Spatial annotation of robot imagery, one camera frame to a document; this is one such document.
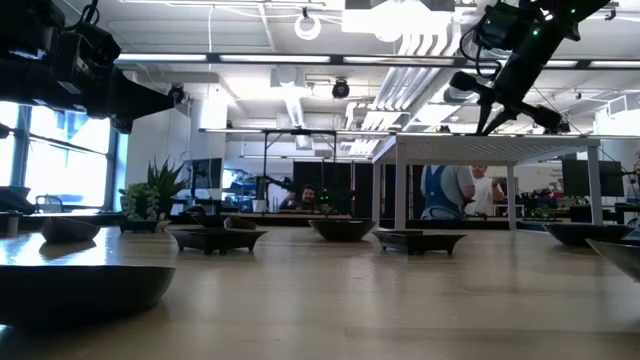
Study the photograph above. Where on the black leaf-shaped mini plate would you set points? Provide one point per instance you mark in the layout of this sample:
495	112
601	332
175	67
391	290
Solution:
585	234
342	230
622	260

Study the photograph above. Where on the black partition panel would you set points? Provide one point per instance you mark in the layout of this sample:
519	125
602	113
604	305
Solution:
345	175

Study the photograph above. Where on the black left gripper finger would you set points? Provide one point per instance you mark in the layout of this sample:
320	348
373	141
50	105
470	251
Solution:
145	102

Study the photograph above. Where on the black overhead camera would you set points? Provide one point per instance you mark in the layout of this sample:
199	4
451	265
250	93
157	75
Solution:
341	90

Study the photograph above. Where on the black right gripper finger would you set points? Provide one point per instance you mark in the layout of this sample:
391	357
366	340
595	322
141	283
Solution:
502	119
484	117

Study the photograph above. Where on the green succulent plant in pot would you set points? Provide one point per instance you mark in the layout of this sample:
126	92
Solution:
165	185

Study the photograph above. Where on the black square mini plate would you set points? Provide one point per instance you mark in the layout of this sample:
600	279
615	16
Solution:
215	240
420	242

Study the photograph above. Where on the black teardrop mini plate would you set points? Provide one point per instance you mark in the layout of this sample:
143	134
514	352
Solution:
75	295
70	231
241	224

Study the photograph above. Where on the black ceiling camera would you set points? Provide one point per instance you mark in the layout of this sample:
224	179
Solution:
176	93

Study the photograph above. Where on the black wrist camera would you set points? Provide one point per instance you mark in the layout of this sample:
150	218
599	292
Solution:
502	25
92	50

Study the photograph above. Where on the black background robot arm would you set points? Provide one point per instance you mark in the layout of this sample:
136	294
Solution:
277	182

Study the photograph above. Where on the black monitor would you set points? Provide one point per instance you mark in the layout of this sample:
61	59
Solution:
592	177
207	173

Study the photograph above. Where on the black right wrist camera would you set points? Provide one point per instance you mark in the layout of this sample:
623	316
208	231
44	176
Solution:
502	25

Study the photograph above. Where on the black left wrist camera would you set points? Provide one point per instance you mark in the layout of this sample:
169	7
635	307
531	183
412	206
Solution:
92	50

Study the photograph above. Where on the person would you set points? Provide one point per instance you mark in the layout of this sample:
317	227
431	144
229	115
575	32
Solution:
484	192
308	195
442	187

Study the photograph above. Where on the long overhead light bar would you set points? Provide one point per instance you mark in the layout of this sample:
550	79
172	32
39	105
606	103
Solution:
275	58

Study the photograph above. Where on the white ceiling pipe bundle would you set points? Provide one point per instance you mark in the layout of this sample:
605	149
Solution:
410	80

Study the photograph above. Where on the black aluminium rig frame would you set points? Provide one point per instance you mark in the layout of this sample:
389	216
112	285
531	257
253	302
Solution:
285	220

